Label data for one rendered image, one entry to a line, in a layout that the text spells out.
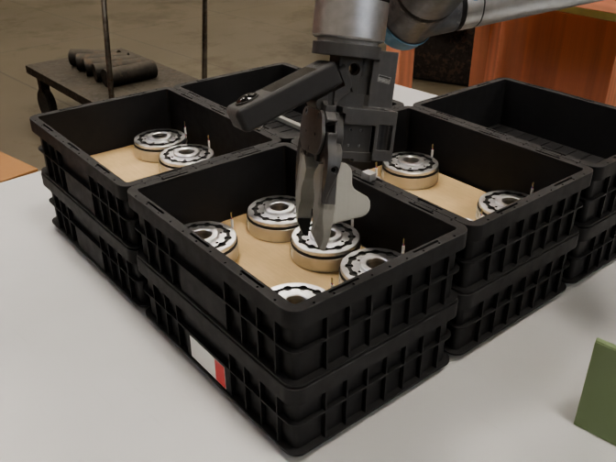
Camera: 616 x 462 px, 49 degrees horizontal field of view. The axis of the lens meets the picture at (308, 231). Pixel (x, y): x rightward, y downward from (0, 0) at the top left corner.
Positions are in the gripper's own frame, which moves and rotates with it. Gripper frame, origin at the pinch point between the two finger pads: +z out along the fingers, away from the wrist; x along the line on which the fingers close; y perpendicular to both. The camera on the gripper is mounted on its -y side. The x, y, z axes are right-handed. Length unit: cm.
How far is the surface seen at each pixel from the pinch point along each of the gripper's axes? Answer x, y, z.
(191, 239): 14.5, -10.3, 5.3
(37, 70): 348, -47, 4
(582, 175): 15, 48, -5
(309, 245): 21.0, 7.8, 7.8
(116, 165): 66, -17, 6
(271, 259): 24.3, 3.4, 11.1
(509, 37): 264, 197, -41
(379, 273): 0.2, 9.3, 5.0
